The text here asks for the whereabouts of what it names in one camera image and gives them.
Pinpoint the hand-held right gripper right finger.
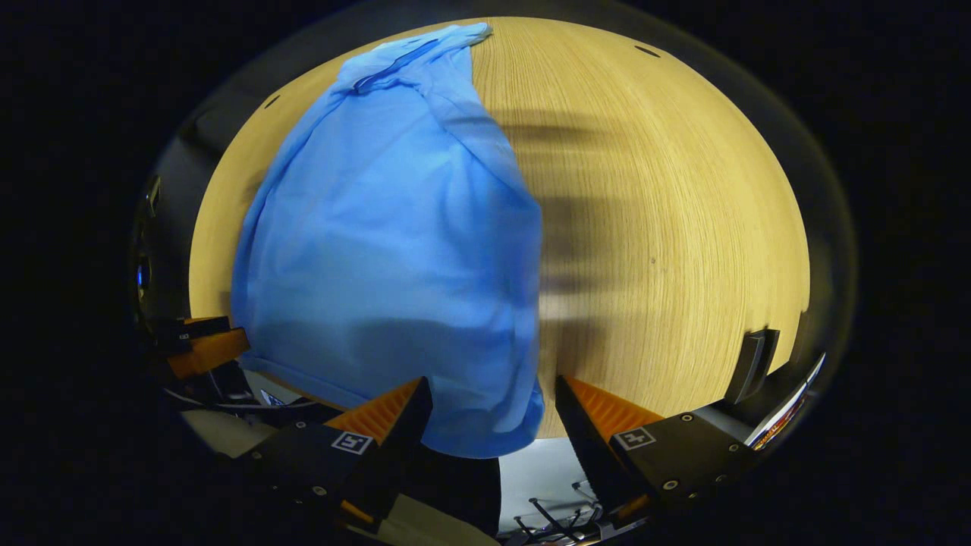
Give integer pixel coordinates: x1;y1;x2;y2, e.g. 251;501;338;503
555;375;759;526

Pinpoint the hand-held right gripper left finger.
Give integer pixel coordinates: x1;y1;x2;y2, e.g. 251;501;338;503
235;376;435;528

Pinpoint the light blue T-shirt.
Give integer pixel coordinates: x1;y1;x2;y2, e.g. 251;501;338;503
230;23;545;460

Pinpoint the dark grey curved bar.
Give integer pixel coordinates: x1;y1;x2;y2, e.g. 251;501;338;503
724;328;781;406

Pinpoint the white-edged printed board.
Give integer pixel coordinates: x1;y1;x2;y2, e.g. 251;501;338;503
745;352;828;451

